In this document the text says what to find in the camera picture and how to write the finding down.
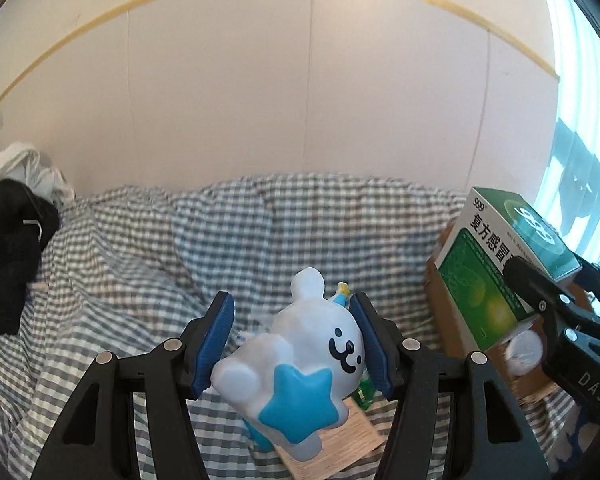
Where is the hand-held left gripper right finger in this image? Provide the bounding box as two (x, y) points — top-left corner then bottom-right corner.
(349, 291), (553, 480)

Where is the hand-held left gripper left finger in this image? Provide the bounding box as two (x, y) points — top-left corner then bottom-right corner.
(30, 291), (237, 480)

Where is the green white medicine box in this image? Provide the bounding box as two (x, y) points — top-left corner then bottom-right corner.
(437, 186), (583, 353)

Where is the white toy figure blue star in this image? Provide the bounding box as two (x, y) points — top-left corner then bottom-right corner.
(211, 267), (368, 463)

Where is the brown cardboard box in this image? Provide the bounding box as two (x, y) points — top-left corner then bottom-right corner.
(424, 220), (596, 401)

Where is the small green bottle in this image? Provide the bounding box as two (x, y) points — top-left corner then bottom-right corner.
(350, 375), (376, 411)

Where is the blue white patterned clothing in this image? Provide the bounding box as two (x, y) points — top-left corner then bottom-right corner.
(547, 400), (600, 480)

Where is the small wooden board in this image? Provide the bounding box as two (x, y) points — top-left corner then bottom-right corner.
(280, 397), (386, 478)

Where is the grey white checkered blanket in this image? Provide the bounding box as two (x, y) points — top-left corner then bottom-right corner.
(0, 172), (581, 480)

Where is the light blue curtain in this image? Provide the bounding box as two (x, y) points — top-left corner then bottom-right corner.
(532, 0), (600, 281)

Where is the black cloth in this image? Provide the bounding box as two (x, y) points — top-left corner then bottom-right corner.
(0, 177), (61, 337)

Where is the white crumpled cloth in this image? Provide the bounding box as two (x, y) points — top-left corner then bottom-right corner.
(0, 142), (77, 206)

